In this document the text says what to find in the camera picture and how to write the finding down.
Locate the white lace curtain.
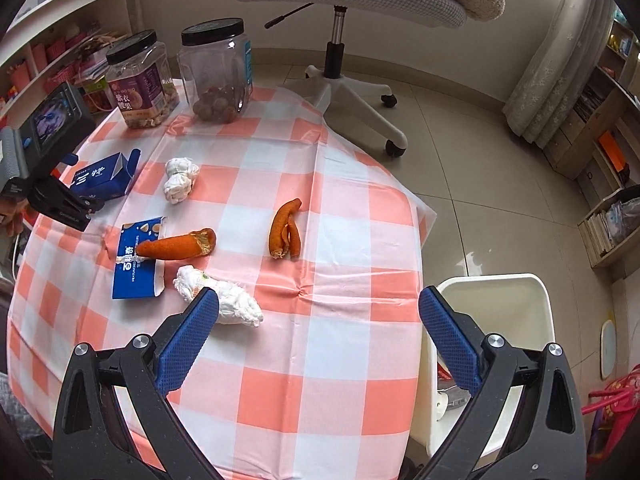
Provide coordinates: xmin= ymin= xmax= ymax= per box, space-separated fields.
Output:
xmin=502 ymin=0 xmax=619 ymax=149

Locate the clear jar with round nuts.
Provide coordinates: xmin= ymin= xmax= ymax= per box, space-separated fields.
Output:
xmin=177 ymin=18 xmax=254 ymax=124

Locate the long white tissue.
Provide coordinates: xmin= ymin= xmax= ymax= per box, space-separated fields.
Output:
xmin=173 ymin=265 xmax=264 ymax=330

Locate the white trash bin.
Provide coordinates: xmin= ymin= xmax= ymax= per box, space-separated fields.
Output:
xmin=419 ymin=273 xmax=557 ymax=459

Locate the small blue carton box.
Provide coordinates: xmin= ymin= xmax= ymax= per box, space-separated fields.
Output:
xmin=69 ymin=152 xmax=139 ymax=201

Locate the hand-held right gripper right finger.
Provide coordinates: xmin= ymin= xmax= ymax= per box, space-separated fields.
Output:
xmin=417 ymin=285 xmax=589 ymax=480

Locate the orange white checkered tablecloth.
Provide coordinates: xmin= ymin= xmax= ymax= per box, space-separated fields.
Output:
xmin=7 ymin=77 xmax=439 ymax=480

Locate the straight orange peel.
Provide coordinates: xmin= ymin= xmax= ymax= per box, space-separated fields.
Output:
xmin=136 ymin=228 xmax=217 ymax=262

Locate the grey office chair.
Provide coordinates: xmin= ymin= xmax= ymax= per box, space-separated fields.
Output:
xmin=232 ymin=0 xmax=506 ymax=159

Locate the folded orange peel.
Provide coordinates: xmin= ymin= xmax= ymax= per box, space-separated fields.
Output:
xmin=268 ymin=198 xmax=303 ymax=260

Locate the red label nut jar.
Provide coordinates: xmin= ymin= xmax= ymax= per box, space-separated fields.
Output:
xmin=106 ymin=30 xmax=181 ymax=130

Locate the person's left hand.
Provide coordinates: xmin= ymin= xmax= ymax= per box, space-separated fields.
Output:
xmin=0 ymin=196 xmax=26 ymax=237

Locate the stack of papers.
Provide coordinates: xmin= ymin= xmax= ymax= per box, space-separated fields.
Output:
xmin=75 ymin=24 xmax=127 ymax=63

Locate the flattened blue biscuit box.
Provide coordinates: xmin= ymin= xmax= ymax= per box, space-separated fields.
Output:
xmin=111 ymin=216 xmax=169 ymax=301

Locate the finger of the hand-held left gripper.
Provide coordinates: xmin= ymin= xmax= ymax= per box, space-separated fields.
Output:
xmin=29 ymin=172 xmax=106 ymax=233
xmin=47 ymin=151 xmax=82 ymax=182

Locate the pink pen holder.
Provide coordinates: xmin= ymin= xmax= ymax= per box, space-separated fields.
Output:
xmin=10 ymin=61 xmax=32 ymax=92

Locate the white oval object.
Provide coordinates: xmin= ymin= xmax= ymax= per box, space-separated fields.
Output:
xmin=599 ymin=319 xmax=619 ymax=380

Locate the pink patterned bag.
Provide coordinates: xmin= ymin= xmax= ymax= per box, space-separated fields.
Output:
xmin=582 ymin=365 xmax=640 ymax=472

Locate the small crumpled white tissue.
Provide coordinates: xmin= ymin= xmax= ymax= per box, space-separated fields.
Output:
xmin=164 ymin=157 xmax=202 ymax=206

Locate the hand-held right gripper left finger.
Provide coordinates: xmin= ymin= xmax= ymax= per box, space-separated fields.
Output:
xmin=52 ymin=287 xmax=221 ymax=480

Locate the wooden shelf unit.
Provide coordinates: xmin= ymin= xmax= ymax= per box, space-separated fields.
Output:
xmin=542 ymin=10 xmax=640 ymax=272

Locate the white bookshelf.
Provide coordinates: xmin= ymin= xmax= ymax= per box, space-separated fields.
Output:
xmin=0 ymin=0 xmax=144 ymax=133

